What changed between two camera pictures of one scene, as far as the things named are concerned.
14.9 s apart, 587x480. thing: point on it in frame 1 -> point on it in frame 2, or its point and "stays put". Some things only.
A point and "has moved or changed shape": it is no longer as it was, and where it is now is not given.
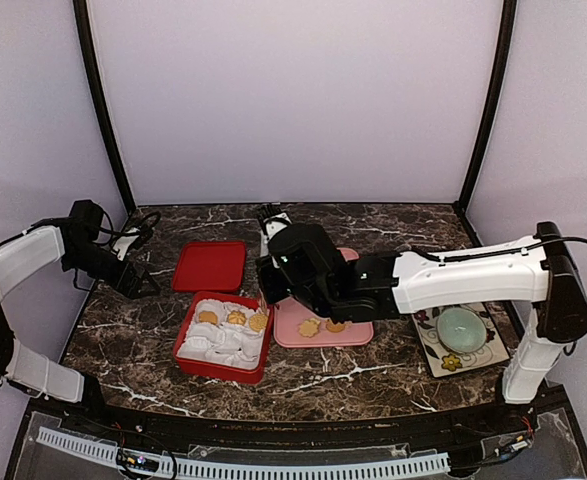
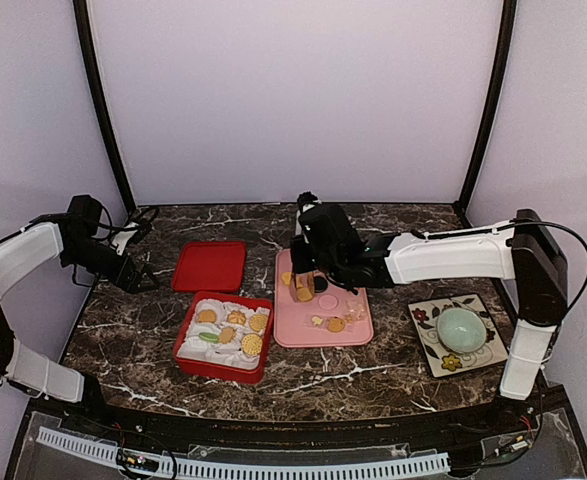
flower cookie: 207,316 stays put
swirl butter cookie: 236,317 stays put
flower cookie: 309,327 -> 227,335
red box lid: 211,267 stays put
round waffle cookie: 258,322 stays put
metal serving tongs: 272,218 has moved or changed shape
